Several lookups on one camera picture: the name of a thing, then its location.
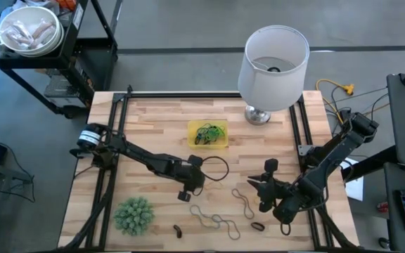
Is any green rubber band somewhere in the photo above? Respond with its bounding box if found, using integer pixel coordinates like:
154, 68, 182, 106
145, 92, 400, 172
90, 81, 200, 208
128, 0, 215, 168
202, 123, 226, 141

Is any green artificial plant ball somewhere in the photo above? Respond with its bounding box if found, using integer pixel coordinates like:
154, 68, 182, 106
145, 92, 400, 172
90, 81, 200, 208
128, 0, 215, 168
112, 196, 155, 237

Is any white paper sheet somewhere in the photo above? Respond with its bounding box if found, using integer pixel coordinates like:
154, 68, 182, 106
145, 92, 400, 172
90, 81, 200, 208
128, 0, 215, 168
339, 156, 364, 202

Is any black aluminium table frame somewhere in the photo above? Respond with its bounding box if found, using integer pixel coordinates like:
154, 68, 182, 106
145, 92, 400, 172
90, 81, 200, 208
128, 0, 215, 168
57, 84, 361, 252

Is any black left camera cable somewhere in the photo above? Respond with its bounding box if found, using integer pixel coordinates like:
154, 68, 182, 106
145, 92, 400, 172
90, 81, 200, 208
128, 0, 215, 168
201, 155, 230, 182

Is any black right camera cable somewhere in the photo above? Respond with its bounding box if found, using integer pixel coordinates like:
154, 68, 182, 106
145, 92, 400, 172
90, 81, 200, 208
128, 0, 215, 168
279, 220, 292, 236

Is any black utility cart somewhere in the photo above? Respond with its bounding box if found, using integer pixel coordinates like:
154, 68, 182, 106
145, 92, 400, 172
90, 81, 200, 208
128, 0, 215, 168
0, 0, 119, 119

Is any clear packet of sausages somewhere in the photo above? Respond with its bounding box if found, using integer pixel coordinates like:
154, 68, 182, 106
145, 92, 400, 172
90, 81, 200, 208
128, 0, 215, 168
1, 20, 34, 46
29, 19, 56, 50

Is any thin black rubber band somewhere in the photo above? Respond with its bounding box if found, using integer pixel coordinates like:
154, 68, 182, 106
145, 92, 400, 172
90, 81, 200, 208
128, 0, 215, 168
212, 214, 241, 241

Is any grey box on shelf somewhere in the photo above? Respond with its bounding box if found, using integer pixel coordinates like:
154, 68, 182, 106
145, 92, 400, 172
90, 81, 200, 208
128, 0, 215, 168
43, 74, 84, 108

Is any clear plastic bag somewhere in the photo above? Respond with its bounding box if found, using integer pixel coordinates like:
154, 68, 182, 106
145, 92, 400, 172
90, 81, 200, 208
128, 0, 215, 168
12, 0, 62, 15

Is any white bowl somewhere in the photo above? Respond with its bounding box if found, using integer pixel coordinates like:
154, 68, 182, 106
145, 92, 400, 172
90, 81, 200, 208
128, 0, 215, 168
0, 5, 65, 58

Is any yellow translucent plastic bin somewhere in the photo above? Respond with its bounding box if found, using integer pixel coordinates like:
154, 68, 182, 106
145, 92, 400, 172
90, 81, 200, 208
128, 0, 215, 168
187, 119, 230, 149

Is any black camera cable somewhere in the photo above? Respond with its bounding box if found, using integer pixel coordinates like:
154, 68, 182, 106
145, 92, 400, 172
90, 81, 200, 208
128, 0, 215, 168
201, 155, 230, 182
279, 220, 292, 236

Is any silver lamp with white shade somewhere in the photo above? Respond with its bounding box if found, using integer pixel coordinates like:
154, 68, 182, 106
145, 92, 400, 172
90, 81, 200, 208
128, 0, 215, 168
237, 25, 311, 127

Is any yellow extension cable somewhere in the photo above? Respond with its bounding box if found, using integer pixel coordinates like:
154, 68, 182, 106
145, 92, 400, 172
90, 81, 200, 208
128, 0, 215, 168
315, 79, 355, 124

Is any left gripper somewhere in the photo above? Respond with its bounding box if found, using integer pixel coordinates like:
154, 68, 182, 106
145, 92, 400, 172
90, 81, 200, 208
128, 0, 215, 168
170, 155, 206, 203

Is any long blue rubber band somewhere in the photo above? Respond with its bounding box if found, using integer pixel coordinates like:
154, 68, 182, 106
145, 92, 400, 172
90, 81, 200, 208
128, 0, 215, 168
189, 205, 221, 229

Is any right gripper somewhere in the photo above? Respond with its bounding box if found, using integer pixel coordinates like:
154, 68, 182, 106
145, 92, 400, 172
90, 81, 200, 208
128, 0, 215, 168
247, 158, 295, 213

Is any black table beam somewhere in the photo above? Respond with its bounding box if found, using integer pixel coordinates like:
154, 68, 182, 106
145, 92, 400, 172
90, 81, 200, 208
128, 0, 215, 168
341, 145, 400, 183

